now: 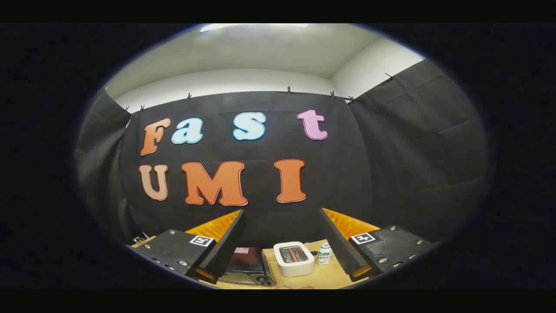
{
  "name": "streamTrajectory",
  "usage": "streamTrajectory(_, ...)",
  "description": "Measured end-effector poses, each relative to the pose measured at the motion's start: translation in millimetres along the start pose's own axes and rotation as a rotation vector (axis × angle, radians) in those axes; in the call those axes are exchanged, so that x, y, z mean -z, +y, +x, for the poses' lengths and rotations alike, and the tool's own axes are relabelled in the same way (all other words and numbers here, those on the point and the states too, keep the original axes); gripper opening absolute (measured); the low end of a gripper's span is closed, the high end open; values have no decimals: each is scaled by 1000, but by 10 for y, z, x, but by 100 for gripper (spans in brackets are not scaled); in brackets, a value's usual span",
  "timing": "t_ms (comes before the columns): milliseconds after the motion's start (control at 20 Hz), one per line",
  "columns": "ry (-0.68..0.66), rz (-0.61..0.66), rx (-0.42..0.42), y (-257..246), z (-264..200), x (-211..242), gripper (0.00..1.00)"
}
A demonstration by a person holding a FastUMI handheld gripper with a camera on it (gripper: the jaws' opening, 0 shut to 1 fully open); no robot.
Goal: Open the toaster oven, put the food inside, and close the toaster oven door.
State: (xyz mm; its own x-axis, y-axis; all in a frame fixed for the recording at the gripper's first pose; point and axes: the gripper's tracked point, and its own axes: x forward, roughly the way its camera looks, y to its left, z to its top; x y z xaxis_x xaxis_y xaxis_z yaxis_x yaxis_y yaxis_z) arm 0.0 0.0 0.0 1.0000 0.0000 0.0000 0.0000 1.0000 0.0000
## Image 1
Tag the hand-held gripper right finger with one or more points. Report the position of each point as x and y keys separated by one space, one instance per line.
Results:
x=336 y=243

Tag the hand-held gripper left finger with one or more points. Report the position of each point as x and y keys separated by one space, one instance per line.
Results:
x=226 y=248

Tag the black toaster oven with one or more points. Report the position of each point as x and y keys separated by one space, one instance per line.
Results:
x=245 y=261

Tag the white pop-up toaster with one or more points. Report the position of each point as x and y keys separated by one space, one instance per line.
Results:
x=294 y=265

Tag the white green-label drink bottle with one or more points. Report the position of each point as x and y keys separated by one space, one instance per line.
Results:
x=324 y=254

